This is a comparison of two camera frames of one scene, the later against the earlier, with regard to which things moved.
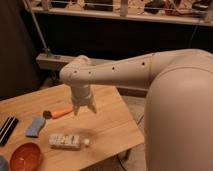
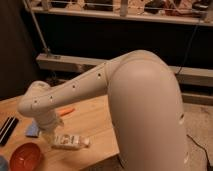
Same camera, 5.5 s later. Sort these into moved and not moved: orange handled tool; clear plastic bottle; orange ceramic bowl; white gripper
Moved: white gripper
Not moved: orange handled tool; orange ceramic bowl; clear plastic bottle
